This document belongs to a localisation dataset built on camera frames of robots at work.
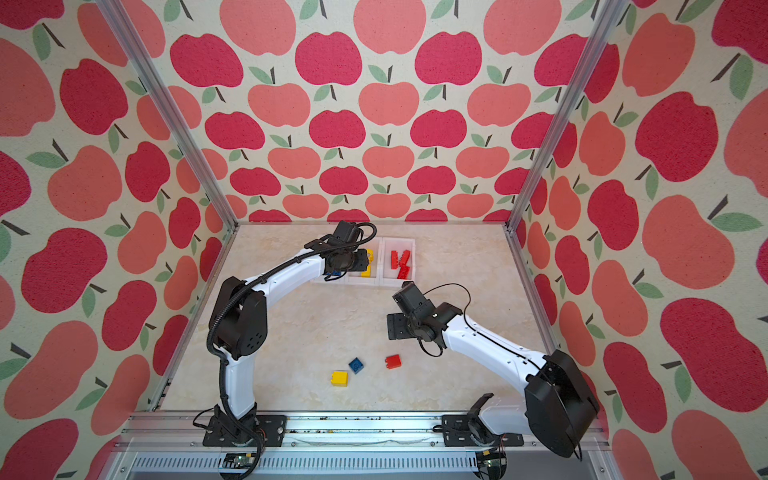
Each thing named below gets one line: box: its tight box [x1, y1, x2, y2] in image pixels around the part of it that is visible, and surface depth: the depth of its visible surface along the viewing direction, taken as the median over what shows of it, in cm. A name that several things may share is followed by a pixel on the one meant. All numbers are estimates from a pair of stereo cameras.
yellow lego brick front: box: [330, 371, 349, 387], surface depth 82 cm
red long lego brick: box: [397, 250, 411, 280], surface depth 109 cm
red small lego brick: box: [385, 354, 402, 370], surface depth 88 cm
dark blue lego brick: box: [348, 357, 364, 375], surface depth 86 cm
